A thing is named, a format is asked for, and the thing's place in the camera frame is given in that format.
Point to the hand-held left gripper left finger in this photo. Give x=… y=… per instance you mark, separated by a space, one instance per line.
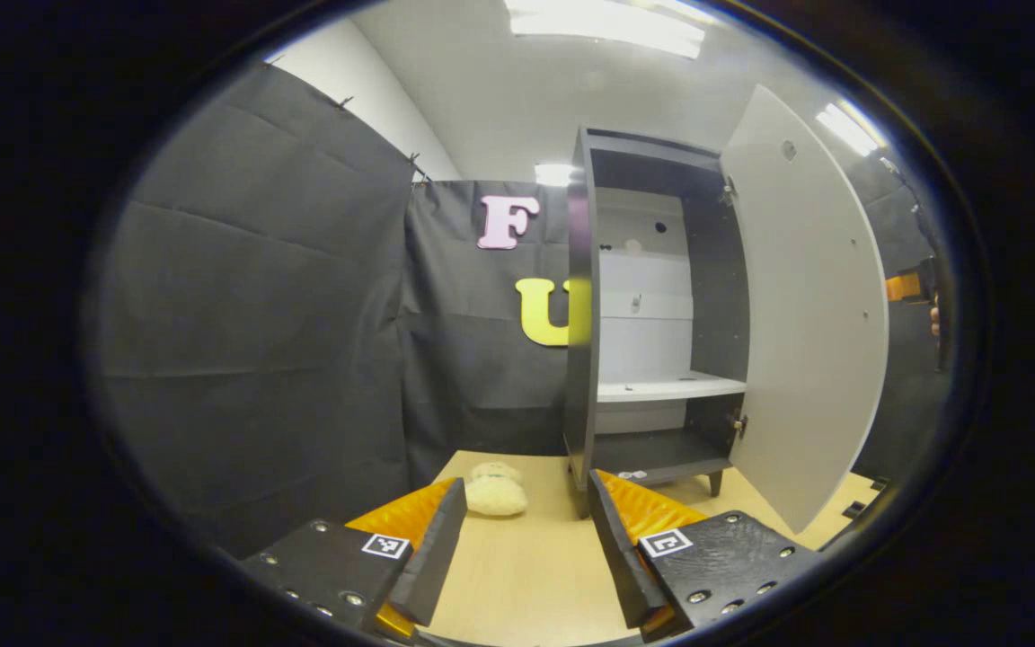
x=432 y=557

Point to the dark grey cabinet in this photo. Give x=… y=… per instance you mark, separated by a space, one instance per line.
x=580 y=359

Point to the black table bracket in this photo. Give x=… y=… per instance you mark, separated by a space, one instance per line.
x=856 y=509
x=880 y=484

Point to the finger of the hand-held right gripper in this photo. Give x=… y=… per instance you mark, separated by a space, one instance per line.
x=902 y=288

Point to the white cabinet door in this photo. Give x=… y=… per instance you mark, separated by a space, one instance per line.
x=814 y=314

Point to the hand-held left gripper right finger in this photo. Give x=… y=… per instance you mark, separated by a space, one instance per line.
x=616 y=557

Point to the small ceiling light panel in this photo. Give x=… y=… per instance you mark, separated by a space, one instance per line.
x=553 y=174
x=850 y=128

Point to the large ceiling light panel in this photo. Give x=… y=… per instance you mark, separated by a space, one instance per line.
x=607 y=27

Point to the yellow plush toy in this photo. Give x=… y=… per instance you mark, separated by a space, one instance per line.
x=495 y=494

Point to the white cabinet shelf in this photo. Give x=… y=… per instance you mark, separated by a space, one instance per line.
x=661 y=388

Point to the black backdrop cloth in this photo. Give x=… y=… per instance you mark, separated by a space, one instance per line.
x=257 y=314

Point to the metal door hinge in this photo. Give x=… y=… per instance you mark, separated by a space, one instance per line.
x=729 y=190
x=738 y=426

